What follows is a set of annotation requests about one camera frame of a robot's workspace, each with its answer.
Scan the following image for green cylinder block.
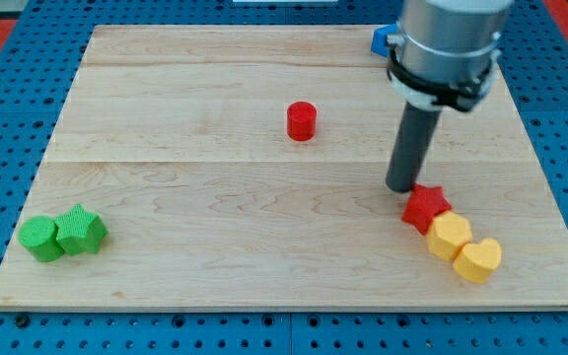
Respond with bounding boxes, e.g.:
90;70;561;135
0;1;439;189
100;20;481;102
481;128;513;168
18;216;65;262

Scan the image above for wooden board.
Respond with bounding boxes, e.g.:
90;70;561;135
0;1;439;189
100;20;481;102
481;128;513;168
0;25;568;313

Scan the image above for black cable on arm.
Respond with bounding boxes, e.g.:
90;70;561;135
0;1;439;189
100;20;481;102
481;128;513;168
386;46;497;113

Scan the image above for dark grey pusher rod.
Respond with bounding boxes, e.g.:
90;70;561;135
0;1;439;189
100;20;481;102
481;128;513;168
386;103;441;193

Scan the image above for green star block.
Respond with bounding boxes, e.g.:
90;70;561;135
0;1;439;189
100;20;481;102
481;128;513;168
54;204;108;255

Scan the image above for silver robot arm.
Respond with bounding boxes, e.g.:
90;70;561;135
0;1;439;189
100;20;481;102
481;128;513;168
387;0;514;112

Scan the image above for blue block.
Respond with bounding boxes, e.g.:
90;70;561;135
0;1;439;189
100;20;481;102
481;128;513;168
370;24;397;58

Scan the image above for red star block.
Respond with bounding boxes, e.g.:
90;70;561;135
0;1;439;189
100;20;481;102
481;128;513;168
401;183;452;235

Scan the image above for yellow heart block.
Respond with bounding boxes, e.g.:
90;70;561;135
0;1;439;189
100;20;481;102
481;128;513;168
453;238;503;284

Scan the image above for red cylinder block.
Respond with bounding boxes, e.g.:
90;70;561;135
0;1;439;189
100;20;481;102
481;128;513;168
287;101;318;141

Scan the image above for yellow hexagon block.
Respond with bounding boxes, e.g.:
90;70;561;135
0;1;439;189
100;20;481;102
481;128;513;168
425;211;472;261

